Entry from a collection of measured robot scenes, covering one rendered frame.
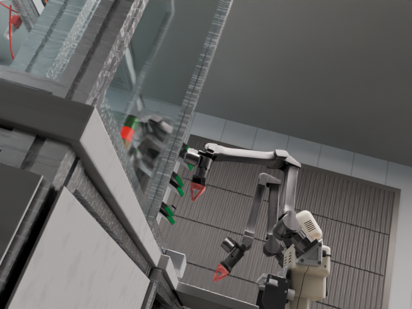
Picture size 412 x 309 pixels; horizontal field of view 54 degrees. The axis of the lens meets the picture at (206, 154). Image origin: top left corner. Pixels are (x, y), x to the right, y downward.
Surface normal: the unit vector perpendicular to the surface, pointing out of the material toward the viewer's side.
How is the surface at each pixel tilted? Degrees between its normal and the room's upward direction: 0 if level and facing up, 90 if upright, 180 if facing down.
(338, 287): 90
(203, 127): 90
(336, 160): 90
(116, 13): 90
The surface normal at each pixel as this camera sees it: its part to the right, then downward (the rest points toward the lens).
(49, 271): 0.96, 0.27
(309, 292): 0.00, -0.40
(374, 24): -0.29, 0.88
